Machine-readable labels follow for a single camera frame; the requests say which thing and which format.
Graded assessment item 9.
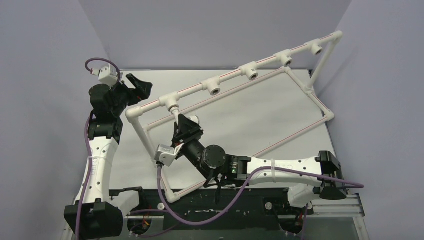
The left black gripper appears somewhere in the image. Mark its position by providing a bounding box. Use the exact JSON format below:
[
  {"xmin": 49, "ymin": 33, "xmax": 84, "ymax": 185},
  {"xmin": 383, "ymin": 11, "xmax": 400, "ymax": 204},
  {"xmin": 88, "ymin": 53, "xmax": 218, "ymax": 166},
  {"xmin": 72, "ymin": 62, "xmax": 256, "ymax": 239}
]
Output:
[{"xmin": 107, "ymin": 74, "xmax": 152, "ymax": 116}]

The white plastic water faucet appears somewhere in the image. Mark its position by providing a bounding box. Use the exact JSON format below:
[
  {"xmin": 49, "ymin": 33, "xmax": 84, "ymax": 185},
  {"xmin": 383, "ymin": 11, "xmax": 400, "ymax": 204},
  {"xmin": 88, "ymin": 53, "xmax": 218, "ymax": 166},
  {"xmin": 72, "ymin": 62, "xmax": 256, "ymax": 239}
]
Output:
[{"xmin": 169, "ymin": 105, "xmax": 200, "ymax": 125}]

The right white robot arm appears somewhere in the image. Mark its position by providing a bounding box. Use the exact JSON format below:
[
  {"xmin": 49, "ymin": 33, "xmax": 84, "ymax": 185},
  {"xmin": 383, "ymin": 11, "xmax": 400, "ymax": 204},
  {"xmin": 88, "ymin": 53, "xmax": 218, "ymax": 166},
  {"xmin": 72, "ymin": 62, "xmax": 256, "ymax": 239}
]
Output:
[{"xmin": 171, "ymin": 114, "xmax": 347, "ymax": 214}]

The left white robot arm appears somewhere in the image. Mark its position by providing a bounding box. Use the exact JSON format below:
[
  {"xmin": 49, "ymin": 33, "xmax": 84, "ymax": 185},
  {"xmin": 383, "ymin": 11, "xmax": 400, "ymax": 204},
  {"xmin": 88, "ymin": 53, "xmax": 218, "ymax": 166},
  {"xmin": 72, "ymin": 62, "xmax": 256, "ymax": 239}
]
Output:
[{"xmin": 64, "ymin": 74, "xmax": 153, "ymax": 240}]

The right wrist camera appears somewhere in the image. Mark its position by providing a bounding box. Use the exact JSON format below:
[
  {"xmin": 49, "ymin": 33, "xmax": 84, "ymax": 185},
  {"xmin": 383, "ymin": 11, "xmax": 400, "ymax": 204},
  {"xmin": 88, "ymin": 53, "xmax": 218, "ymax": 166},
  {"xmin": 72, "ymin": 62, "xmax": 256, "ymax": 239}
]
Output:
[{"xmin": 154, "ymin": 143, "xmax": 185, "ymax": 167}]

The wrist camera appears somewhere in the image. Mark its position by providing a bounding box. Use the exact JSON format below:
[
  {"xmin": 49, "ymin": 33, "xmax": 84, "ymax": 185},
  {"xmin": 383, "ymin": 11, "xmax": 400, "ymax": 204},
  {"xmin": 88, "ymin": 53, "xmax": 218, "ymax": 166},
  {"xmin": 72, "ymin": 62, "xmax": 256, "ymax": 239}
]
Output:
[
  {"xmin": 98, "ymin": 65, "xmax": 118, "ymax": 87},
  {"xmin": 154, "ymin": 143, "xmax": 185, "ymax": 167}
]

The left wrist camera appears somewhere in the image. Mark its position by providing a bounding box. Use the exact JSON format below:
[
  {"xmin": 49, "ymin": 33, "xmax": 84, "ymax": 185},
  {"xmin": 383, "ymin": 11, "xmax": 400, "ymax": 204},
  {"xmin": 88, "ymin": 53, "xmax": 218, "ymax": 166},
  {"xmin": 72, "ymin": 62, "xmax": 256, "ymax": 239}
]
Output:
[{"xmin": 98, "ymin": 65, "xmax": 118, "ymax": 87}]

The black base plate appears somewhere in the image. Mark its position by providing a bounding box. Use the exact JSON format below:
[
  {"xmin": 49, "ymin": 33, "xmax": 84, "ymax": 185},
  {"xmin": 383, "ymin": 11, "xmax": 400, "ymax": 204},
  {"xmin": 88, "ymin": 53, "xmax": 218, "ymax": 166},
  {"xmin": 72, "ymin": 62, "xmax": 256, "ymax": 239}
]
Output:
[{"xmin": 130, "ymin": 188, "xmax": 314, "ymax": 233}]

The white PVC pipe frame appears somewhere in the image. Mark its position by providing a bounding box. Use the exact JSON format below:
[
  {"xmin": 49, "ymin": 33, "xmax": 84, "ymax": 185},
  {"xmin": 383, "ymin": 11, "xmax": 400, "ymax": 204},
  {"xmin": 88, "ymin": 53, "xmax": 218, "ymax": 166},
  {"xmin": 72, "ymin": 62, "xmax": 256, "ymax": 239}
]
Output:
[{"xmin": 111, "ymin": 31, "xmax": 343, "ymax": 189}]

